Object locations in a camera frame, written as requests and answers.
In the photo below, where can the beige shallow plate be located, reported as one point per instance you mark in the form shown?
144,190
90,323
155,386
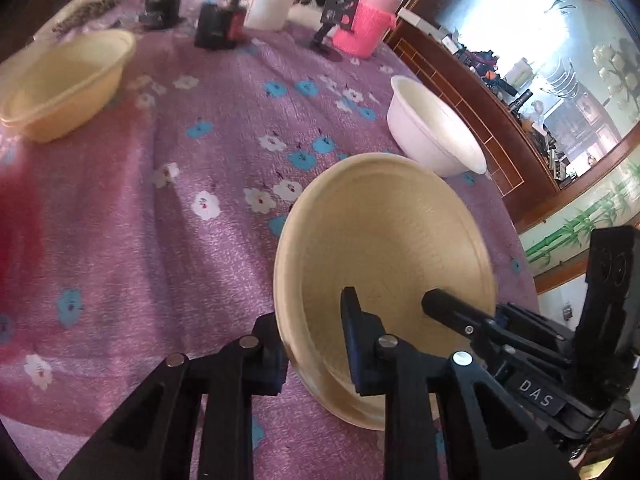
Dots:
393,231

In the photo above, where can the beige ribbed plastic bowl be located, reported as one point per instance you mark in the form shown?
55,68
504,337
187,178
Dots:
68,85

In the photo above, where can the leopard print cloth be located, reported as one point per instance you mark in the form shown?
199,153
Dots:
79,12

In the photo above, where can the pink knitted bottle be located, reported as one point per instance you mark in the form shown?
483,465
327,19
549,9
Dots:
371,22

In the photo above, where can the black jar with cork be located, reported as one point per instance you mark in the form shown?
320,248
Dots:
220,24

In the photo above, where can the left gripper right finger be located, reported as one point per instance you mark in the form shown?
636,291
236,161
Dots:
445,418

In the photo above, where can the black cylindrical motor device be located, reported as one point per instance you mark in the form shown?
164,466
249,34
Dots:
160,14

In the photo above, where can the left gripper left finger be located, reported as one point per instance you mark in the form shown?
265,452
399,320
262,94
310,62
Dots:
190,418

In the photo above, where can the floral pink tablecloth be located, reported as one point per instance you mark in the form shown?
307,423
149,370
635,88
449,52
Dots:
161,219

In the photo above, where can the white foam bowl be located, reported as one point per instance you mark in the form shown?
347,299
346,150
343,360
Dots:
430,132

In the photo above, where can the black phone stand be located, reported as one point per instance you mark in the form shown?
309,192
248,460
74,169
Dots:
336,13

